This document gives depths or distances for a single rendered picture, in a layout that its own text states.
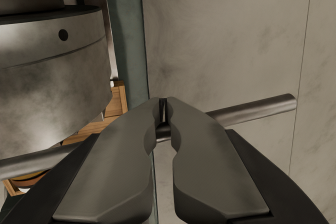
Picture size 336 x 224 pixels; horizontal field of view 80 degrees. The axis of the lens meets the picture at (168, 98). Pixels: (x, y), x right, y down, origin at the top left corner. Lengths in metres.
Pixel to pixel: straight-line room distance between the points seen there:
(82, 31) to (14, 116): 0.10
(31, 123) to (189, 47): 1.39
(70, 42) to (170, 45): 1.29
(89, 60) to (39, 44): 0.06
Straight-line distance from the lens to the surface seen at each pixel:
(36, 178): 0.42
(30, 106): 0.22
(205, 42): 1.59
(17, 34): 0.21
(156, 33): 1.45
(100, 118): 0.34
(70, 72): 0.23
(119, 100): 0.58
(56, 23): 0.22
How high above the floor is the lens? 1.40
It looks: 59 degrees down
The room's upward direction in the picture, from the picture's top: 149 degrees clockwise
